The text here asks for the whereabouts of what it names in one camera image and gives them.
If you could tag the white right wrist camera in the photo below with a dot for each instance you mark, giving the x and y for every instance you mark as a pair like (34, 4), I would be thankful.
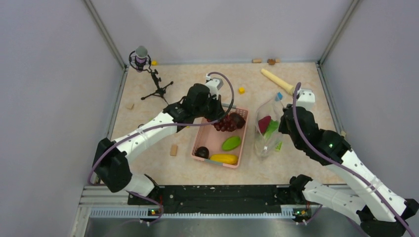
(305, 98)

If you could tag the grey microphone with shock mount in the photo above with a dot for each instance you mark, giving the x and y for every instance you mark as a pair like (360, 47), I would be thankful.
(140, 60)

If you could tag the pink plastic basket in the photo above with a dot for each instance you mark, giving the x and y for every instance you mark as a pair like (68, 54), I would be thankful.
(212, 139)

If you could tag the clear zip top bag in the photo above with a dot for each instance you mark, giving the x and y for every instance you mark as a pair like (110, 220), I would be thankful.
(264, 147)

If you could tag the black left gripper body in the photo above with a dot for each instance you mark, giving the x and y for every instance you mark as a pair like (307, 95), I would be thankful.
(210, 110)

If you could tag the green toy lettuce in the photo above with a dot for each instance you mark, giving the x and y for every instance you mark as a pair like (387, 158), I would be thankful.
(272, 128)

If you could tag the tan wooden block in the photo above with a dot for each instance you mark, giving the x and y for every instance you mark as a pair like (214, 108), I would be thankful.
(173, 150)

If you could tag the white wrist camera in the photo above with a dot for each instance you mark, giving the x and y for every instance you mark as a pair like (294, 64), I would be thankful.
(305, 98)
(214, 85)

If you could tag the brown round block at wall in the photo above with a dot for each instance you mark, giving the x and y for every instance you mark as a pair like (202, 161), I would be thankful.
(271, 61)

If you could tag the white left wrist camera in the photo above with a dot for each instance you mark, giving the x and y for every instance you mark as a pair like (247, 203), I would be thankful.
(214, 85)

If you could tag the dark maroon toy fruit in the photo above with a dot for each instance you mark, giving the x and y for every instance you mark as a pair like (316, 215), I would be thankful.
(237, 120)

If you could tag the light wooden cube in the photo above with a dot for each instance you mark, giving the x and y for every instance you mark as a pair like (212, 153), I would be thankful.
(130, 106)

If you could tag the green toy starfruit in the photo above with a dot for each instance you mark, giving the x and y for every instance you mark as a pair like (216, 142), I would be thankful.
(231, 143)

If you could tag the yellow cube block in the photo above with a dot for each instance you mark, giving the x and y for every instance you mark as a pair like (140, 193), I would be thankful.
(241, 90)

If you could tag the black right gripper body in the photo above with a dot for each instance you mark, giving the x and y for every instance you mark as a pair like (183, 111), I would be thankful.
(283, 127)

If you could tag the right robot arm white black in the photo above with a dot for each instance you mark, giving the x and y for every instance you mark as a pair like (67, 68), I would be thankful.
(372, 205)

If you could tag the cream toy rolling pin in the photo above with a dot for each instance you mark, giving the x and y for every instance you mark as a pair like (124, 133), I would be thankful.
(280, 82)

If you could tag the dark purple toy fruit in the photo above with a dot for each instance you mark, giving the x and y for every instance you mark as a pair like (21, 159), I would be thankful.
(202, 152)

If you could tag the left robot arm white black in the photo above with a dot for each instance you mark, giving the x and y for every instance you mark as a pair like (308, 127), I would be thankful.
(113, 158)

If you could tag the magenta toy sweet potato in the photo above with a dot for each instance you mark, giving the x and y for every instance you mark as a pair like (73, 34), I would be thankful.
(263, 124)

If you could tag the black microphone tripod stand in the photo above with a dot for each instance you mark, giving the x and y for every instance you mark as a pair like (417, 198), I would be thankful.
(160, 91)

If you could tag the dark red toy grapes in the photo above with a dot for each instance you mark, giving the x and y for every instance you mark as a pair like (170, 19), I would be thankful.
(227, 124)

